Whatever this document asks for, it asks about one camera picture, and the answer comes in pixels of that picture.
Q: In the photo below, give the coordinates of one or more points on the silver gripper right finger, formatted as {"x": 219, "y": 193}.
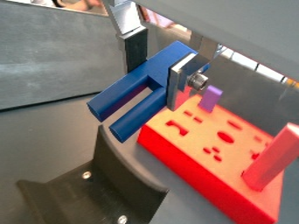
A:
{"x": 186, "y": 74}

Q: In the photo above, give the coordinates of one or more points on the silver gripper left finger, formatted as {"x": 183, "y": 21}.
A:
{"x": 131, "y": 33}

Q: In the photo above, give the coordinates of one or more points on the red fixture board with holes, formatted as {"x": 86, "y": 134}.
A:
{"x": 209, "y": 147}

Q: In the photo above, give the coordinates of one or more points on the purple rectangular peg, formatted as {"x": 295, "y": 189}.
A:
{"x": 210, "y": 98}

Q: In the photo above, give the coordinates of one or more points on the red hexagonal peg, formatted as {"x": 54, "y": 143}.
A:
{"x": 274, "y": 159}

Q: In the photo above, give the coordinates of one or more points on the black curved holder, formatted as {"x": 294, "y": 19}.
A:
{"x": 103, "y": 192}

